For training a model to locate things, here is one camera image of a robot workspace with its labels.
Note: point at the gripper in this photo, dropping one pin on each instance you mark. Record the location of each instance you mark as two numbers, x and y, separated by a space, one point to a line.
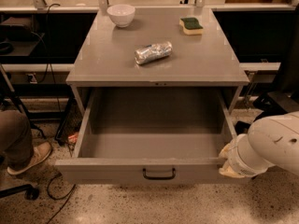
235 159

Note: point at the black chair caster left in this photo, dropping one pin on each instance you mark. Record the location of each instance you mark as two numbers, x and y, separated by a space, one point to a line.
30 192

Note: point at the grey top drawer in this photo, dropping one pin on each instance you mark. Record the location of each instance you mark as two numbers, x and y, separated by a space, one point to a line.
151 136

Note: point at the red snack packet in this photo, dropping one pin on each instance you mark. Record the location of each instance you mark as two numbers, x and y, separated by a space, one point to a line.
72 138

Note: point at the grey metal drawer cabinet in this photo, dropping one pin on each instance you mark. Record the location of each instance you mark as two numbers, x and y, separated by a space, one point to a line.
107 57

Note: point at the yellow green sponge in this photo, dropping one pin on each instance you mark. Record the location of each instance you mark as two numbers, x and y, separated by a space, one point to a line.
191 26

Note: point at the crushed silver can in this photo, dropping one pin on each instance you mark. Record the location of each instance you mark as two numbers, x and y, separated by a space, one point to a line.
153 52

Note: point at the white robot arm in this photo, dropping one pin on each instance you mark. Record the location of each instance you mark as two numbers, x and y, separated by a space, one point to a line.
270 141

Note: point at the white ceramic bowl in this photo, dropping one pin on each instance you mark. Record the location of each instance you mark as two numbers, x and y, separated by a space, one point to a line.
121 15

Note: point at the black office chair base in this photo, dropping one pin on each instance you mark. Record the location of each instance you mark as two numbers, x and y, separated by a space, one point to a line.
276 103

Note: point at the tan shoe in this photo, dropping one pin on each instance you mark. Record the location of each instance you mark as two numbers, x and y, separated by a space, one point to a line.
41 152

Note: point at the person leg brown trousers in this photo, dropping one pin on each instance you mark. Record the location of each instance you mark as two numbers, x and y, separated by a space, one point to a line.
16 139

